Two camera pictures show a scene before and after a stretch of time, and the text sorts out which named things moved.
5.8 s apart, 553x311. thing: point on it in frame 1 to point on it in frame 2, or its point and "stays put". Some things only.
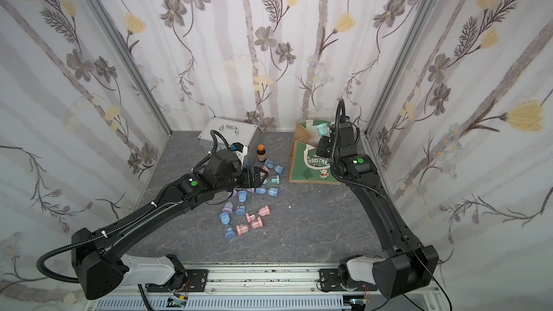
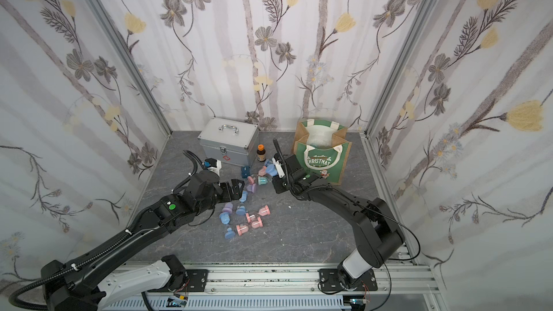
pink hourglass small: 264,211 stays put
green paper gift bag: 306,165 stays put
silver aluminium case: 232,132 stays put
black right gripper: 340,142 to 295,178
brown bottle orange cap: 261,153 stays put
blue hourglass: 273,191 to 271,168
